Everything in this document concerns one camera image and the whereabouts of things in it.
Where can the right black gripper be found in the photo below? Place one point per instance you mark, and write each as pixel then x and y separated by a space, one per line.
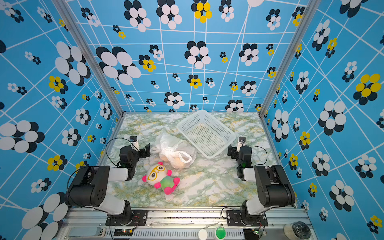
pixel 233 150

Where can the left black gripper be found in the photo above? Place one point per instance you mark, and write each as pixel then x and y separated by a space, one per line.
pixel 141 152

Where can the translucent white plastic bag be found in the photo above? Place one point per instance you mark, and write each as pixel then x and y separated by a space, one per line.
pixel 180 154

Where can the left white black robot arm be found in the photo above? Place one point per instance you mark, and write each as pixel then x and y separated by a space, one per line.
pixel 89 187

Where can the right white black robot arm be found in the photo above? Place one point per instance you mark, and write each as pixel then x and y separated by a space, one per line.
pixel 273 186

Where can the white plastic mesh basket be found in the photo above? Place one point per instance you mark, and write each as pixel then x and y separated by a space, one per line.
pixel 206 133

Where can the colourful plush toy with glasses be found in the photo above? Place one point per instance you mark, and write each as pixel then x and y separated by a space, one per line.
pixel 160 177

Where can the green round button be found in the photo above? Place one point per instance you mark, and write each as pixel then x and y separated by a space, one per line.
pixel 220 233

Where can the white round button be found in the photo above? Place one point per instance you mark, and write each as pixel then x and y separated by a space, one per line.
pixel 203 234

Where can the clear tape roll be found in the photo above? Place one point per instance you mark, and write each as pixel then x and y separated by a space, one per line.
pixel 297 231

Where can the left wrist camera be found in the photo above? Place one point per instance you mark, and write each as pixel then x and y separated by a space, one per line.
pixel 134 143

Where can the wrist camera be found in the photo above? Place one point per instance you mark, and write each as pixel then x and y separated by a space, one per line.
pixel 134 143
pixel 241 143

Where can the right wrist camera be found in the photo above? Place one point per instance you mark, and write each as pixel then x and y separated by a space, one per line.
pixel 241 143

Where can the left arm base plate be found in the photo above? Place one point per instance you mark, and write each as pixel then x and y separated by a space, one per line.
pixel 133 218

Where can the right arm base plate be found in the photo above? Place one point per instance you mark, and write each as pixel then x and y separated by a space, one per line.
pixel 237 218

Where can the aluminium front rail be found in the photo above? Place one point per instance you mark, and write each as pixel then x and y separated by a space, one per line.
pixel 179 224

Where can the right aluminium corner post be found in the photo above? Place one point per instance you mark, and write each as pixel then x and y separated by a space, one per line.
pixel 287 59

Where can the aluminium corner post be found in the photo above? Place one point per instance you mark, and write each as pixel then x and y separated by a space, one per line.
pixel 287 59
pixel 79 38

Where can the left aluminium corner post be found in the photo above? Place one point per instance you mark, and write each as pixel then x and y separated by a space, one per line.
pixel 79 38

